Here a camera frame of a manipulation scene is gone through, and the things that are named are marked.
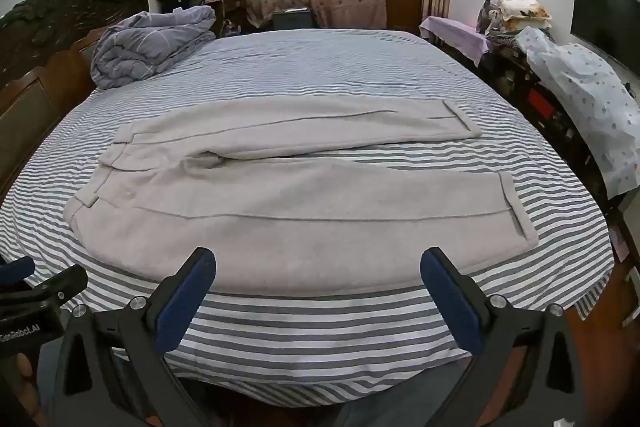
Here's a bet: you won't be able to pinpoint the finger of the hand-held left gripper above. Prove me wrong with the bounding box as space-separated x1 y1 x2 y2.
0 256 36 283

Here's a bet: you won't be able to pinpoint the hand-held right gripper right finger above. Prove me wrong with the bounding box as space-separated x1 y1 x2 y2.
420 247 586 427

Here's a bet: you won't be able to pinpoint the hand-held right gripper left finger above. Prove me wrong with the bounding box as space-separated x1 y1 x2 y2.
52 247 217 427

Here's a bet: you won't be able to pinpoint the light grey fleece pants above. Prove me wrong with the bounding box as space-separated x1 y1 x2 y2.
65 96 540 297

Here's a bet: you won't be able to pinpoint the person's left hand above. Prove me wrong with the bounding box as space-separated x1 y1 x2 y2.
12 352 38 413

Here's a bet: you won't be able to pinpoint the carved wooden headboard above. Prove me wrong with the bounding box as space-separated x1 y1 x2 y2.
0 0 151 202

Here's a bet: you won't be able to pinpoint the dark wooden cabinet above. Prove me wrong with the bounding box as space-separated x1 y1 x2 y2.
480 42 616 208

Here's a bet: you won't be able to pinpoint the white dotted cover cloth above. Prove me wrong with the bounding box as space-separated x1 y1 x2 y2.
515 27 640 200

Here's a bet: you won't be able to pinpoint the folded grey quilt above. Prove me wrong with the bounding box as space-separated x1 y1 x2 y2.
90 5 217 90

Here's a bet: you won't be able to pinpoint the pink cloth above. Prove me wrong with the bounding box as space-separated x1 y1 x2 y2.
419 16 490 68

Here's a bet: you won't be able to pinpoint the bed with striped sheet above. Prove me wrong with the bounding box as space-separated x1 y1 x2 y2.
0 28 616 408

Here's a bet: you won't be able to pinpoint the stack of floral pillows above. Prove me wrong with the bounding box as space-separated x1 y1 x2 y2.
477 0 553 40

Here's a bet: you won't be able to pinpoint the dark storage box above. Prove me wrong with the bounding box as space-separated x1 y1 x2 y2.
272 7 313 30

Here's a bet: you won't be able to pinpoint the black flat television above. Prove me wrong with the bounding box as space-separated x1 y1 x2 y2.
571 0 640 78

